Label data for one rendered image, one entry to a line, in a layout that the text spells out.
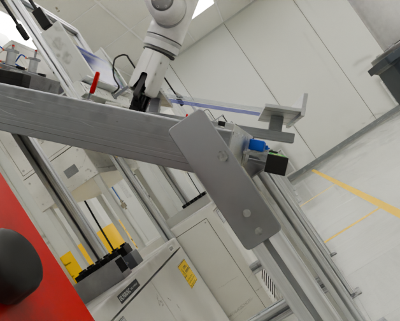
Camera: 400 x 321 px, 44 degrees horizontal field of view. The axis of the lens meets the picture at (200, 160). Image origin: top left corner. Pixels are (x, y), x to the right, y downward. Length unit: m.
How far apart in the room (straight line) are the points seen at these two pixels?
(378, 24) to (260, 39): 7.81
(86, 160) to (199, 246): 0.62
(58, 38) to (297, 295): 2.00
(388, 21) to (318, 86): 7.70
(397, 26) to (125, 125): 0.67
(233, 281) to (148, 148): 1.56
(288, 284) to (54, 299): 0.33
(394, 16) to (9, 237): 0.96
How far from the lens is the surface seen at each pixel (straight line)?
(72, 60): 2.38
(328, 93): 8.81
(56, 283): 0.33
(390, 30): 1.13
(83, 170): 2.22
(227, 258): 2.12
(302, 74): 8.81
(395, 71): 1.10
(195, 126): 0.57
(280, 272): 0.59
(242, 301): 2.16
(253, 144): 0.98
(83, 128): 0.66
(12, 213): 0.34
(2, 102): 0.71
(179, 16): 1.08
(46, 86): 1.33
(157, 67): 1.10
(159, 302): 1.00
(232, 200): 0.57
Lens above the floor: 0.67
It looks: 3 degrees up
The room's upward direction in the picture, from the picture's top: 34 degrees counter-clockwise
